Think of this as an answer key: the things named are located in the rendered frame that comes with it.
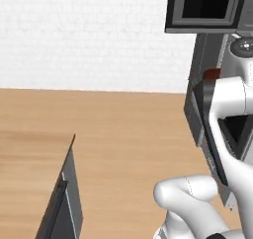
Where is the dark grey cabinet panel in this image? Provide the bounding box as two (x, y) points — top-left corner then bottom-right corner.
(34, 133), (84, 239)

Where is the grey cupboard run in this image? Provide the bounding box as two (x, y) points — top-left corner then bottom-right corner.
(183, 33), (239, 208)

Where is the grey microwave oven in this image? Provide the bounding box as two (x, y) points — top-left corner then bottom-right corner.
(236, 0), (253, 34)

